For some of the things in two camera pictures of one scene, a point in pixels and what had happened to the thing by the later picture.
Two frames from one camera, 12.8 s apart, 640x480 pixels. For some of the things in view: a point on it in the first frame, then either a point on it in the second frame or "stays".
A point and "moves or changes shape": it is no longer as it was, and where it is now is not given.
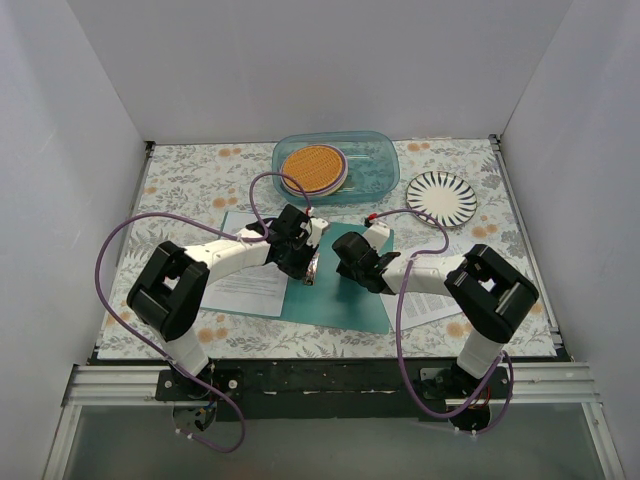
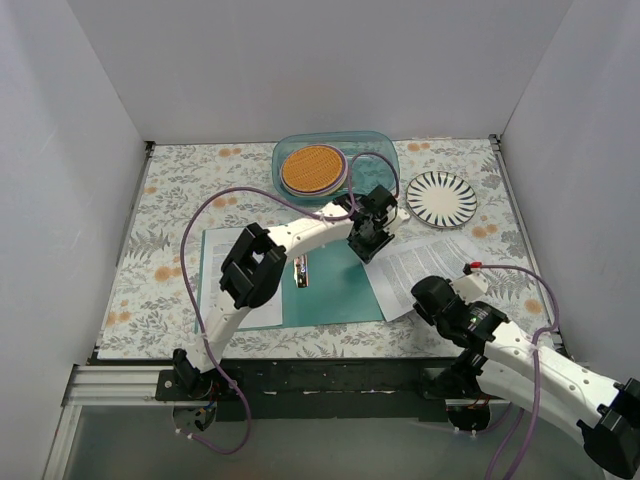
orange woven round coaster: [319, 169] stays
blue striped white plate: [445, 196] stays
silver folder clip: [310, 275] moves or changes shape
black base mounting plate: [340, 388] stays
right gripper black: [357, 267] to [423, 310]
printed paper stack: [419, 307] moves or changes shape
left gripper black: [297, 258] to [368, 242]
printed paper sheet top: [255, 289] moves or changes shape
